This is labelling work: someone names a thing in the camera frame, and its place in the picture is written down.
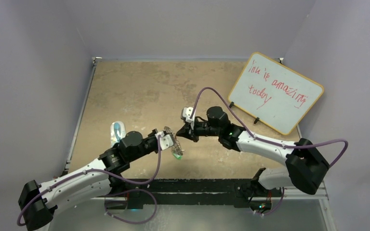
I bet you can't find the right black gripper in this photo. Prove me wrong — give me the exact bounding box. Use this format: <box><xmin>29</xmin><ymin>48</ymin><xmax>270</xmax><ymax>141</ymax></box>
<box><xmin>177</xmin><ymin>117</ymin><xmax>221</xmax><ymax>143</ymax></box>

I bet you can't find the silver disc with keyrings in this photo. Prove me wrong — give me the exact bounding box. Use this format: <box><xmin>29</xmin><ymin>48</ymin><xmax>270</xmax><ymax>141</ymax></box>
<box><xmin>164</xmin><ymin>126</ymin><xmax>184</xmax><ymax>155</ymax></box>

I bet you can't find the key with green tag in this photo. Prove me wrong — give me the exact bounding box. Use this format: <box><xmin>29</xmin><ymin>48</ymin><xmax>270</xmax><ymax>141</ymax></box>
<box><xmin>173</xmin><ymin>153</ymin><xmax>183</xmax><ymax>160</ymax></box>

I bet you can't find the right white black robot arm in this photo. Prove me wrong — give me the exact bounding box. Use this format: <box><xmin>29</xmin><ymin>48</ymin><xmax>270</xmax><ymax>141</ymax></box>
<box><xmin>176</xmin><ymin>106</ymin><xmax>330</xmax><ymax>196</ymax></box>

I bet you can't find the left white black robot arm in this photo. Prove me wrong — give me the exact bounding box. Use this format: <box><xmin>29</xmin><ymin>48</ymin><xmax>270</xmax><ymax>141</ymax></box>
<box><xmin>16</xmin><ymin>129</ymin><xmax>175</xmax><ymax>231</ymax></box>

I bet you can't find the whiteboard with red writing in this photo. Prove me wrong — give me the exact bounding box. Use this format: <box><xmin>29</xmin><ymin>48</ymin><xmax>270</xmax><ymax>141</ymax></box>
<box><xmin>227</xmin><ymin>52</ymin><xmax>324</xmax><ymax>135</ymax></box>

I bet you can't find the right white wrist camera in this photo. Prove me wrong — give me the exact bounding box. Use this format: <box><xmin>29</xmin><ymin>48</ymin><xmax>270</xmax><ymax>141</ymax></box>
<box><xmin>181</xmin><ymin>107</ymin><xmax>195</xmax><ymax>129</ymax></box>

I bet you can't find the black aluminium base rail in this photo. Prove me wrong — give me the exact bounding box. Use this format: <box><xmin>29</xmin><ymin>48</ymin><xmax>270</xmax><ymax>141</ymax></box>
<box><xmin>106</xmin><ymin>178</ymin><xmax>282</xmax><ymax>211</ymax></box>

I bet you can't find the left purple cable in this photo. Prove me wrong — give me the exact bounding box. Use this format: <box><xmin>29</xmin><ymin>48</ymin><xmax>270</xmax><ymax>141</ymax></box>
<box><xmin>16</xmin><ymin>135</ymin><xmax>163</xmax><ymax>227</ymax></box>

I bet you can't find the purple cable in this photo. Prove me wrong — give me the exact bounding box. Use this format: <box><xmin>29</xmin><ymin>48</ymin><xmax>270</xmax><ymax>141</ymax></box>
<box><xmin>191</xmin><ymin>87</ymin><xmax>349</xmax><ymax>216</ymax></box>
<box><xmin>16</xmin><ymin>135</ymin><xmax>163</xmax><ymax>227</ymax></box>

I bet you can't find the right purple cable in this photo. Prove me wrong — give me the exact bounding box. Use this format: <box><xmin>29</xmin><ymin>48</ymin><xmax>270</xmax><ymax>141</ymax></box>
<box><xmin>191</xmin><ymin>87</ymin><xmax>349</xmax><ymax>216</ymax></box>

